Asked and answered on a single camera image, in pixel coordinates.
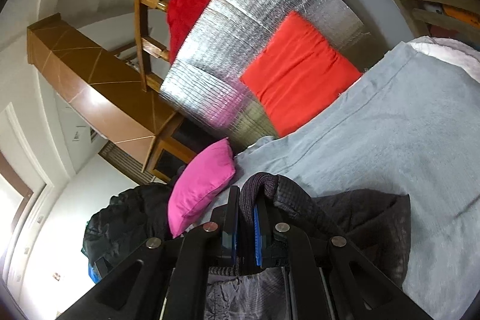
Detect dark quilted jacket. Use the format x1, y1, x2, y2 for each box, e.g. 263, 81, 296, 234
204, 172, 411, 319

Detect black puffer coat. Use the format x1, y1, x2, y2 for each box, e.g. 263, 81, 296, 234
81, 183, 173, 271

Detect blue jacket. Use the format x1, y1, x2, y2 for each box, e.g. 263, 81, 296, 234
88, 264, 102, 283

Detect pink pillow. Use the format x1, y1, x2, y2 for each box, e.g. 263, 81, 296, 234
168, 138, 236, 238

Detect grey blanket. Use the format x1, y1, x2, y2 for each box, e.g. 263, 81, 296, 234
217, 40, 480, 320

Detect red cushion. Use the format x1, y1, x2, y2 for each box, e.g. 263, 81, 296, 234
240, 11, 362, 137

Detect brown wooden cabinet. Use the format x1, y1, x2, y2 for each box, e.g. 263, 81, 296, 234
27, 14, 196, 181

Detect silver insulation mat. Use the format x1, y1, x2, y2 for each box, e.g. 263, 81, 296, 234
160, 0, 379, 152

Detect wooden stair railing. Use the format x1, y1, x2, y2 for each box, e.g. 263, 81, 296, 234
134, 0, 169, 93

